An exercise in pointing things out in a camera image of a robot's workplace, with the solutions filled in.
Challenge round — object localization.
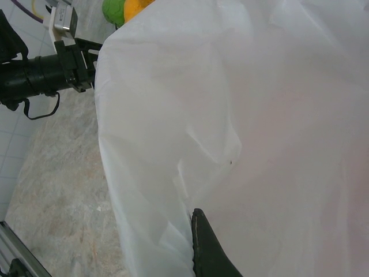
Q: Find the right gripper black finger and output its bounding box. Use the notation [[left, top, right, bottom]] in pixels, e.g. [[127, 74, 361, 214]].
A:
[[190, 208, 243, 277]]

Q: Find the large yellow-orange orange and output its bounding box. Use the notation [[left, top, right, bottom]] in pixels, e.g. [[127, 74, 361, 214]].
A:
[[123, 0, 156, 23]]

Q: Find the white plastic bag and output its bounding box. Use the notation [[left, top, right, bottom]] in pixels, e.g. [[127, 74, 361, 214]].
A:
[[94, 0, 369, 277]]

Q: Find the light green apple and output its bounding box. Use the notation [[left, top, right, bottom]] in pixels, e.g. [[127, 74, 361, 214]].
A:
[[102, 0, 127, 25]]

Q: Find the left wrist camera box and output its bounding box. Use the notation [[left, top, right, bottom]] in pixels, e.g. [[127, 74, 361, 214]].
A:
[[43, 2, 79, 46]]

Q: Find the left gripper thin black cable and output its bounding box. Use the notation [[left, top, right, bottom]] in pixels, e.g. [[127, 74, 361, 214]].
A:
[[21, 91, 61, 121]]

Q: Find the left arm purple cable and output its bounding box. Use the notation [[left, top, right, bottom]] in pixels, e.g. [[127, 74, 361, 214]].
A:
[[11, 0, 44, 21]]

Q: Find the aluminium mounting rail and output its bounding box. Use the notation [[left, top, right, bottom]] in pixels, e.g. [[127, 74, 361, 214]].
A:
[[0, 221, 52, 277]]

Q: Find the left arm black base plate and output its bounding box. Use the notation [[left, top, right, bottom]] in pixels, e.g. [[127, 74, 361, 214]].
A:
[[0, 258, 31, 277]]

